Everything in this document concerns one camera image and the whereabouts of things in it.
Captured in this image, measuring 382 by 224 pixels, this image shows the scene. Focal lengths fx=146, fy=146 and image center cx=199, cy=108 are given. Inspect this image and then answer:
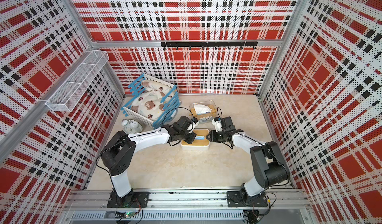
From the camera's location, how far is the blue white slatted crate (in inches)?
38.9

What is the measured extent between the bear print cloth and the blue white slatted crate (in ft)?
0.05

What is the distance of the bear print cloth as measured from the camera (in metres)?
1.00

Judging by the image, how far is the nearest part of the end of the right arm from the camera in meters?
0.69

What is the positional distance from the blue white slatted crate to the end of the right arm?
0.37 metres

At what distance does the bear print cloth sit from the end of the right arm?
0.40 meters

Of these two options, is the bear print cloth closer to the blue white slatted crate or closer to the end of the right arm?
the blue white slatted crate

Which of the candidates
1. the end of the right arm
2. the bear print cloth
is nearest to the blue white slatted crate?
the bear print cloth
